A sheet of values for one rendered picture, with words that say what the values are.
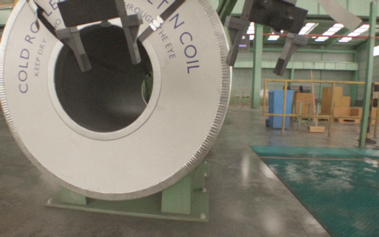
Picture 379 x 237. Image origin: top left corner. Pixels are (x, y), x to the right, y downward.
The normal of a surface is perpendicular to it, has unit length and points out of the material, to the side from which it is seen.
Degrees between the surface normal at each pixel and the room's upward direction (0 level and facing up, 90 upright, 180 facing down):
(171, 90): 90
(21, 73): 90
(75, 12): 114
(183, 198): 90
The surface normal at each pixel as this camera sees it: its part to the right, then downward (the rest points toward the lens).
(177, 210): -0.10, 0.10
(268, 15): 0.12, 0.50
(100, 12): -0.09, 0.49
